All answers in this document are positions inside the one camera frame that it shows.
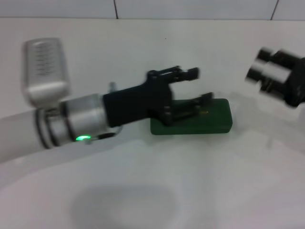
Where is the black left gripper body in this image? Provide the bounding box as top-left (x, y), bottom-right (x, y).
top-left (102, 70), bottom-right (174, 127)

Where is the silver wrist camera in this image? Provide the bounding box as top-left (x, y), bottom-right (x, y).
top-left (21, 38), bottom-right (72, 108)
top-left (245, 47), bottom-right (297, 93)

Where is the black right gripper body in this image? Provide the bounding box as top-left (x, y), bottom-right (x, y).
top-left (261, 57), bottom-right (305, 109)

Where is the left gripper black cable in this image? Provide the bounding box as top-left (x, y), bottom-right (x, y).
top-left (84, 125), bottom-right (123, 145)

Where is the green glasses case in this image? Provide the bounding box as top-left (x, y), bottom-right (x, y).
top-left (150, 98), bottom-right (234, 136)

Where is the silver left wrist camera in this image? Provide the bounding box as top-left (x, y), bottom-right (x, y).
top-left (21, 38), bottom-right (72, 108)

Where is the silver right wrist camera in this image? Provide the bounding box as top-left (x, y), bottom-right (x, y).
top-left (245, 47), bottom-right (297, 93)

